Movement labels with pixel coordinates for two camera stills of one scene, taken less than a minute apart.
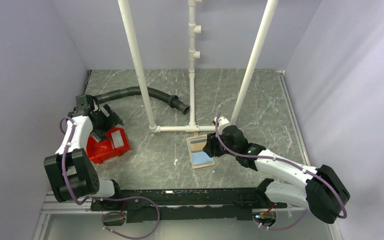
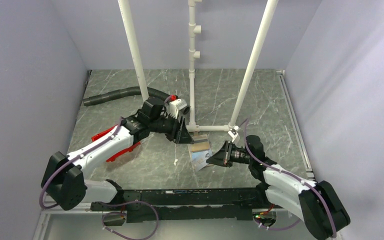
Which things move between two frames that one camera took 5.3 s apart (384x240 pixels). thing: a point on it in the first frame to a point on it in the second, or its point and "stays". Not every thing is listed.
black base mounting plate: (149, 206) stays
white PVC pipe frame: (193, 29) stays
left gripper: (111, 121) to (183, 136)
